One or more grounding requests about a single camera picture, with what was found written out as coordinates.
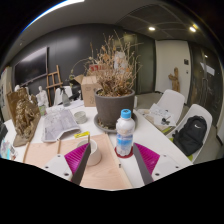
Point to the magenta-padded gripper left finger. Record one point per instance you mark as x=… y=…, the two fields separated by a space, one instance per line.
x=77 y=156

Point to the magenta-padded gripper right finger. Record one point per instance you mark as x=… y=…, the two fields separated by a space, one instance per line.
x=146 y=156

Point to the white blue-capped drink bottle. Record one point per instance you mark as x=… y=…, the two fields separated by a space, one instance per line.
x=125 y=133

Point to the white mug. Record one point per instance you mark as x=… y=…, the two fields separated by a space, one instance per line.
x=95 y=153

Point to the wooden stick in mug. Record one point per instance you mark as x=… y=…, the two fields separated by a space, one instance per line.
x=88 y=138

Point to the yellow tag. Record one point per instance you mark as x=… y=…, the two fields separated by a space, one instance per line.
x=81 y=135

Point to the flat round red coaster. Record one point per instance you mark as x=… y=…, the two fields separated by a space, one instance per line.
x=118 y=154

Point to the pale wooden drawing board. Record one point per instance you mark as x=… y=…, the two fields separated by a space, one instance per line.
x=106 y=173
x=40 y=153

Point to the printed grey paper sheet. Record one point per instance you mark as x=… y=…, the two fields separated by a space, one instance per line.
x=60 y=125

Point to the dark round plant saucer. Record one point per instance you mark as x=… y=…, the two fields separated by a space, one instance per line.
x=100 y=126

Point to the small clear glass jar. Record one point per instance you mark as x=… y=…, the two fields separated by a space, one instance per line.
x=80 y=117

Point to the stack of printed papers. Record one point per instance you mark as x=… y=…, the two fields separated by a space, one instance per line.
x=158 y=115

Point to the black backpack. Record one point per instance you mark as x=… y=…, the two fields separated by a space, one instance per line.
x=190 y=135

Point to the dark spray bottle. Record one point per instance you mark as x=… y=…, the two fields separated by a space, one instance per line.
x=65 y=99

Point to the clear green-labelled spray bottle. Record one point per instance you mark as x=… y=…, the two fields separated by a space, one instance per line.
x=42 y=109

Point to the grey pot with dried plant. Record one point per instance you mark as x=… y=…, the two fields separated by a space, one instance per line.
x=113 y=106

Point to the cardboard box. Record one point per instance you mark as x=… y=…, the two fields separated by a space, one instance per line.
x=88 y=91

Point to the bronze relief sculpture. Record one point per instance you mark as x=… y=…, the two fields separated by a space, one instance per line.
x=23 y=113

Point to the white plaster figure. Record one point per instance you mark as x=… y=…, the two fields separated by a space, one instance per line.
x=42 y=96

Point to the colourful painted canvas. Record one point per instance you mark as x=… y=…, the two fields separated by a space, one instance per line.
x=6 y=150

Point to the wooden easel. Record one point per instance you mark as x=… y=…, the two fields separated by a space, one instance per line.
x=55 y=83

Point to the brown wooden figure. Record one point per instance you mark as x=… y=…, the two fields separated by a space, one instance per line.
x=174 y=80

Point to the beige cabinet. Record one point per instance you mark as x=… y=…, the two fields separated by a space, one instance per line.
x=6 y=86

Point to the round ceiling spotlights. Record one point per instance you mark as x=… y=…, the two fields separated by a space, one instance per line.
x=151 y=28

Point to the ceiling light panel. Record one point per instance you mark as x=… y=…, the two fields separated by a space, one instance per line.
x=56 y=8

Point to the black wall screen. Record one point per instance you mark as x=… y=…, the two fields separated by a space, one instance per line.
x=30 y=66

